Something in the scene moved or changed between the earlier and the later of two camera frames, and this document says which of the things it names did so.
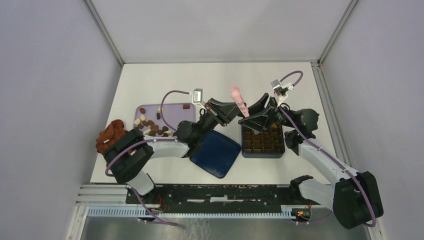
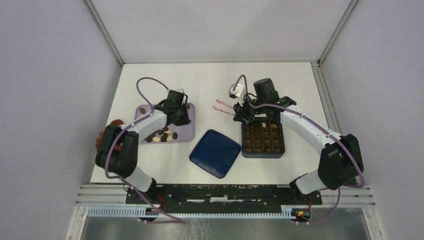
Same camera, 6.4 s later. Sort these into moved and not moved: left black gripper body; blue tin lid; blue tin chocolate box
Moved: left black gripper body
Not moved: blue tin lid; blue tin chocolate box
